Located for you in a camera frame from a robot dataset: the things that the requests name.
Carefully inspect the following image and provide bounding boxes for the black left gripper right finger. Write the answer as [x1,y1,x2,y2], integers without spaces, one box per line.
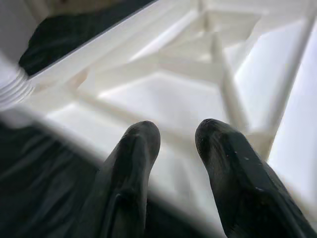
[195,119,317,238]

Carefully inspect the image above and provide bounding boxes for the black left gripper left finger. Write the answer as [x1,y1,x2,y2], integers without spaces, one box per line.
[74,120,161,238]

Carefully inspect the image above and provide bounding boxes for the white plastic table top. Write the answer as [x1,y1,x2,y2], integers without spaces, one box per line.
[23,0,317,231]

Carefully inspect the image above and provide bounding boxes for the white plastic table leg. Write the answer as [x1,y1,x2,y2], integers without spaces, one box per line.
[0,37,35,112]

